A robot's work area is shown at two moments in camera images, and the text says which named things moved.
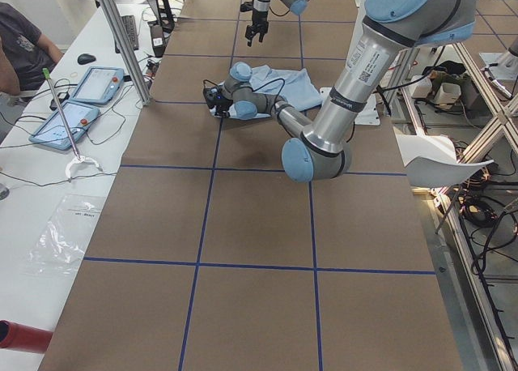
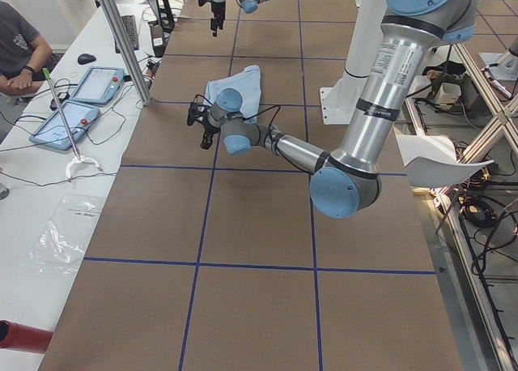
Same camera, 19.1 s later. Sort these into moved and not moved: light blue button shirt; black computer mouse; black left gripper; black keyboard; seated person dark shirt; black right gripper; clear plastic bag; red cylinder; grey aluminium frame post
Moved: black left gripper; black right gripper; light blue button shirt
Not moved: black keyboard; grey aluminium frame post; clear plastic bag; black computer mouse; red cylinder; seated person dark shirt
